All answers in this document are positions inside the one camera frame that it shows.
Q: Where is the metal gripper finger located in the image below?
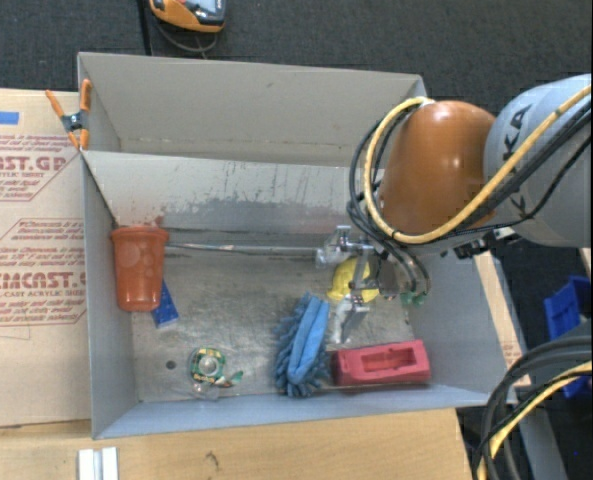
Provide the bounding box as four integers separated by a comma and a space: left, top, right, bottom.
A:
333, 296, 372, 345
315, 225, 363, 269

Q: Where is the yellow toy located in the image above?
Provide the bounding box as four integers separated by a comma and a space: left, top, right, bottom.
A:
325, 257, 380, 304

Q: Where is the red hollow block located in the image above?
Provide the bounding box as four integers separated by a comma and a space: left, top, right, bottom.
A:
330, 338, 433, 388

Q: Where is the blue fringed cloth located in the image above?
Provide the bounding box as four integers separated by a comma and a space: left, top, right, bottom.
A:
272, 291, 333, 399

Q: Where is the grey metal bin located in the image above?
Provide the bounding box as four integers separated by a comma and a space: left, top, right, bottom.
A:
76, 51, 520, 441

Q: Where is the blue flat block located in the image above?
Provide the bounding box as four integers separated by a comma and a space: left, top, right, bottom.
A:
150, 279, 181, 330

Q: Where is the orange plastic cup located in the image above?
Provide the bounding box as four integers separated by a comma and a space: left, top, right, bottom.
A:
109, 224, 170, 313

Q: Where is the brown cardboard board, red print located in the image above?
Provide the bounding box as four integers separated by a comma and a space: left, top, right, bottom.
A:
0, 86, 94, 430

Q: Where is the black cylinder on white bracket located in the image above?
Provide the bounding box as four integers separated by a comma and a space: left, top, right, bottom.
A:
450, 227, 522, 262

